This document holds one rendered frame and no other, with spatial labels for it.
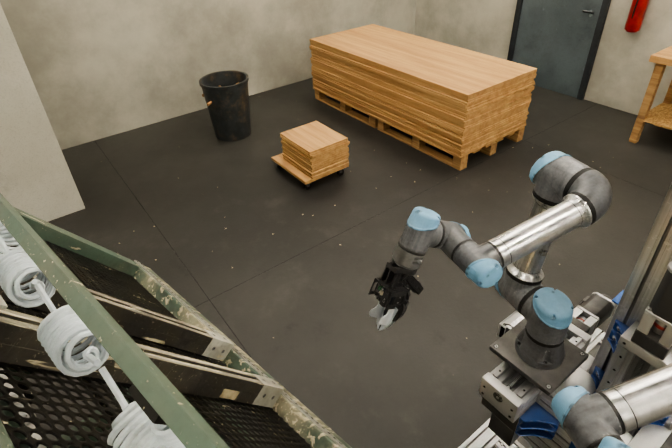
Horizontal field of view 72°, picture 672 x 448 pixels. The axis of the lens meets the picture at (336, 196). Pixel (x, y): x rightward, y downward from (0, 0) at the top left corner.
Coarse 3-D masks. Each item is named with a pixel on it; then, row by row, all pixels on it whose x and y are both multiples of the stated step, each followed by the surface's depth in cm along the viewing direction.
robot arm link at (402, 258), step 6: (396, 246) 121; (396, 252) 120; (402, 252) 118; (396, 258) 119; (402, 258) 118; (408, 258) 117; (414, 258) 117; (420, 258) 118; (402, 264) 118; (408, 264) 118; (414, 264) 118; (420, 264) 120
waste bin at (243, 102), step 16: (208, 80) 509; (224, 80) 520; (240, 80) 517; (208, 96) 486; (224, 96) 482; (240, 96) 491; (224, 112) 493; (240, 112) 500; (224, 128) 505; (240, 128) 510
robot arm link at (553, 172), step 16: (544, 160) 132; (560, 160) 129; (576, 160) 128; (544, 176) 131; (560, 176) 126; (576, 176) 123; (544, 192) 132; (560, 192) 127; (544, 208) 135; (528, 256) 143; (544, 256) 143; (512, 272) 148; (528, 272) 145; (496, 288) 156; (512, 288) 149; (528, 288) 146; (512, 304) 150
